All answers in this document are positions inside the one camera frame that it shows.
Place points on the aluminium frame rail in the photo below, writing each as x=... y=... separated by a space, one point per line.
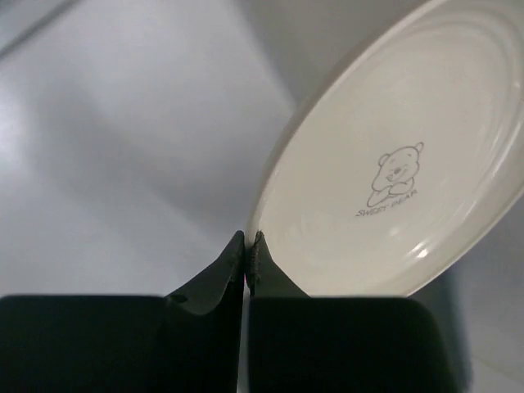
x=22 y=18

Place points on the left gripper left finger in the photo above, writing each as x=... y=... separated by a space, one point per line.
x=186 y=341

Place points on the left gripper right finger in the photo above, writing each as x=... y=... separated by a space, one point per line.
x=301 y=343

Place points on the cream bear plate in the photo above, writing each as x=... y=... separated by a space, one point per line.
x=404 y=159

